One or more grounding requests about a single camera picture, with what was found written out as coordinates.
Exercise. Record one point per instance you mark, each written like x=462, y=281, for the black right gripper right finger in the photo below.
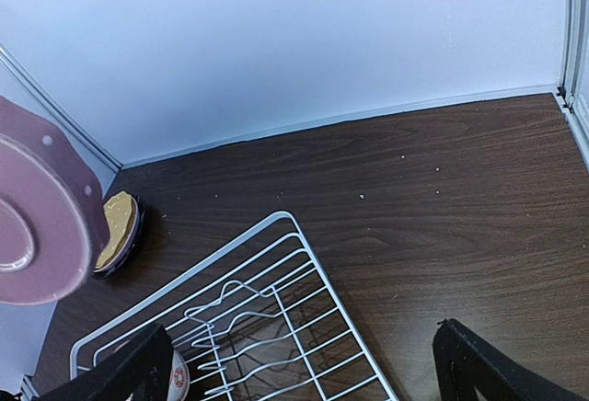
x=470, y=368

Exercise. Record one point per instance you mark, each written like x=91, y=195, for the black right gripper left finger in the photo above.
x=140, y=370

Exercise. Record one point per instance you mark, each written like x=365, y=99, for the pink white floral bowl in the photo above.
x=179, y=379

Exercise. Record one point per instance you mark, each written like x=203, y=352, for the black rimmed white plate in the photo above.
x=128, y=250

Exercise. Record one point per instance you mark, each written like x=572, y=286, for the yellow dotted plate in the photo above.
x=121, y=211

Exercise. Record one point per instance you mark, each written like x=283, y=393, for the white wire dish rack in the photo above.
x=258, y=319

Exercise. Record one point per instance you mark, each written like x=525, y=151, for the right aluminium frame post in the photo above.
x=574, y=52

